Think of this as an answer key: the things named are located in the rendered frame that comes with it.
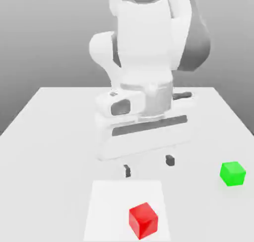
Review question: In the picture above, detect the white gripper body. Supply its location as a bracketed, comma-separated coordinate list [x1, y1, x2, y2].
[94, 114, 193, 162]

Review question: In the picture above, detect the small green cube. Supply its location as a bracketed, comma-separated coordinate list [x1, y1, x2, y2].
[219, 161, 247, 187]

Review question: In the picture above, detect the small red cube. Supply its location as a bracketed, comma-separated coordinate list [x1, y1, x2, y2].
[128, 202, 159, 241]

